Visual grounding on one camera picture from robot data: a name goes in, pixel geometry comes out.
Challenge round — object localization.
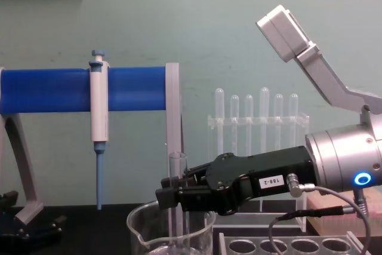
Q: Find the clear glass test tube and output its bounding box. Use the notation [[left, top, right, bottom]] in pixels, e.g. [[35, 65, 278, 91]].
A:
[[169, 151, 189, 239]]

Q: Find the white and blue pipette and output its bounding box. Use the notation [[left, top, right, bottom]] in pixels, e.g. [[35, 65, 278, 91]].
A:
[[89, 49, 110, 210]]

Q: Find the clear plastic test tube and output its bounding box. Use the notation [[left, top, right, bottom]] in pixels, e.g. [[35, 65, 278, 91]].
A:
[[273, 93, 284, 152], [229, 94, 239, 156], [215, 87, 225, 156], [244, 94, 254, 157], [288, 93, 299, 149], [258, 87, 269, 155]]

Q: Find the clear acrylic tube rack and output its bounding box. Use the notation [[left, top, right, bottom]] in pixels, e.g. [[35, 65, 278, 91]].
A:
[[207, 111, 310, 234]]

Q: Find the thin grey gripper cable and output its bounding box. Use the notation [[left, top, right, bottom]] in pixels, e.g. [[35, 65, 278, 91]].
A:
[[267, 173, 369, 255]]

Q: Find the grey rack with round holes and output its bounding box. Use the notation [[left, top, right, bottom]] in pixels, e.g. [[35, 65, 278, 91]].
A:
[[217, 231, 372, 255]]

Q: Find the blue and grey pipette stand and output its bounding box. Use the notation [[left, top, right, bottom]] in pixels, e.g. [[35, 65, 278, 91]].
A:
[[0, 62, 185, 226]]

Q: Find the clear glass beaker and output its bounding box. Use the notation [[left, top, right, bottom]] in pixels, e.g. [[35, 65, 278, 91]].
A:
[[126, 201, 216, 255]]

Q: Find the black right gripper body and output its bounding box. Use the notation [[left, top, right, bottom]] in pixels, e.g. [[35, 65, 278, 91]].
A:
[[205, 145, 318, 217]]

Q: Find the pale wooden block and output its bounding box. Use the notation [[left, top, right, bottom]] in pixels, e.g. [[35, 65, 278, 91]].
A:
[[307, 189, 382, 238]]

